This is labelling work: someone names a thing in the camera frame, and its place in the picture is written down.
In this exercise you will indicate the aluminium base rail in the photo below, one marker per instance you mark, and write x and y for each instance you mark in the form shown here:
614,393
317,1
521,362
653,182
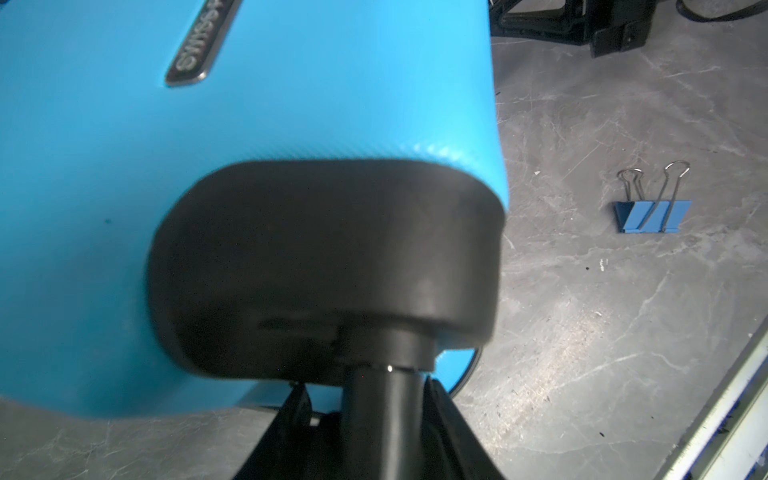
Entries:
728,438

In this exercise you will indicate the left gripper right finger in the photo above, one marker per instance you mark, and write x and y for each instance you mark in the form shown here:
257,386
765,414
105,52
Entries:
450,448

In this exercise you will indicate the blue suitcase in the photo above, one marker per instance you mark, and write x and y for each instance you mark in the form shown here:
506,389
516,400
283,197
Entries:
207,203

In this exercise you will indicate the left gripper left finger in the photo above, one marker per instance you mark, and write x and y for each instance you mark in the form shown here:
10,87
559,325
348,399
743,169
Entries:
293,447

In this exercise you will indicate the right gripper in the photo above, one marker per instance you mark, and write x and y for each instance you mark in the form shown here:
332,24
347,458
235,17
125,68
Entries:
606,26

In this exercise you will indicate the blue binder clip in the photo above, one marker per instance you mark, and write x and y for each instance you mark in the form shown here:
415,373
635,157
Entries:
638,215

